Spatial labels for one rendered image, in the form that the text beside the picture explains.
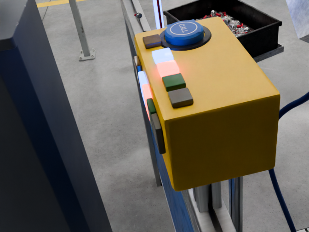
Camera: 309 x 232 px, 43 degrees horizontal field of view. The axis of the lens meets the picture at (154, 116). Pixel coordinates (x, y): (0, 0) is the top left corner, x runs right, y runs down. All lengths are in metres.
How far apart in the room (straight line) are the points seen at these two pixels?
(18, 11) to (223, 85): 0.52
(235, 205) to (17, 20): 0.79
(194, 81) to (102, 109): 1.83
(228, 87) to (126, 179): 1.44
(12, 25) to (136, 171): 1.16
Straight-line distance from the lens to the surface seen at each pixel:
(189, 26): 0.42
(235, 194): 1.17
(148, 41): 0.41
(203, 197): 0.49
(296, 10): 0.73
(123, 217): 1.63
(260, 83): 0.35
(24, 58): 0.77
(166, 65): 0.37
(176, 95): 0.33
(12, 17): 0.77
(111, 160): 1.85
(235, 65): 0.37
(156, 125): 0.33
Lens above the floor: 1.27
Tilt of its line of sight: 38 degrees down
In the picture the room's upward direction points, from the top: 10 degrees counter-clockwise
